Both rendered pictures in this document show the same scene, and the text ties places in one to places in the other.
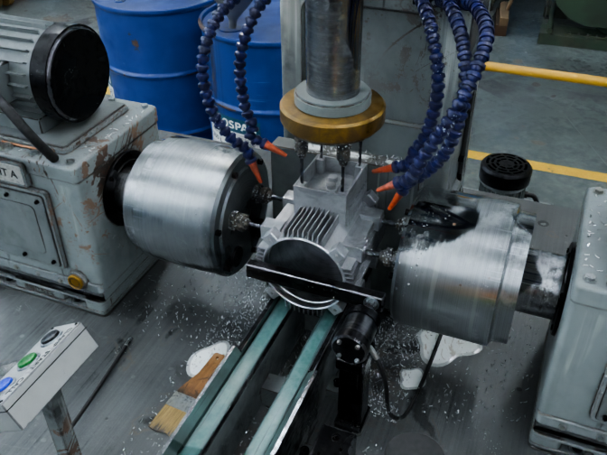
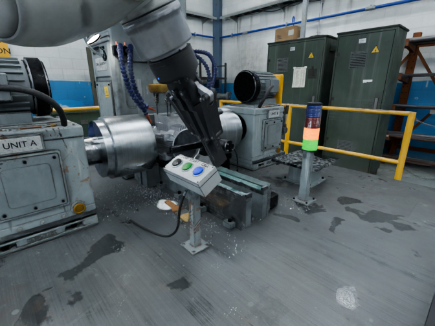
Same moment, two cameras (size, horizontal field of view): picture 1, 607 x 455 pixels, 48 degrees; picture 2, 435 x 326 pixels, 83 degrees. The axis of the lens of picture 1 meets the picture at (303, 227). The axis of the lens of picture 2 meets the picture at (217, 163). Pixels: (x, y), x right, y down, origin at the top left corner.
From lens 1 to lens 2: 1.12 m
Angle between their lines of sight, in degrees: 59
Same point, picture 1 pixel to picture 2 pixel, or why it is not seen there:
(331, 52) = not seen: hidden behind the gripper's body
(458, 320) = (233, 136)
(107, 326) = (105, 224)
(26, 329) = (63, 251)
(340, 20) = not seen: hidden behind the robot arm
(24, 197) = (42, 158)
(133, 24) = not seen: outside the picture
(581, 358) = (257, 132)
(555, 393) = (255, 148)
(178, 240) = (141, 149)
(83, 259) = (83, 189)
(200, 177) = (136, 120)
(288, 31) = (118, 74)
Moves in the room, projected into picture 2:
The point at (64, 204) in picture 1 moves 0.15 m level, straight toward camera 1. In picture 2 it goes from (72, 154) to (117, 154)
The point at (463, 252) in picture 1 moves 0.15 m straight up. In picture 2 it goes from (226, 115) to (226, 85)
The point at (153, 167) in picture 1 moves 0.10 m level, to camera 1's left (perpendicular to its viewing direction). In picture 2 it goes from (112, 122) to (89, 126)
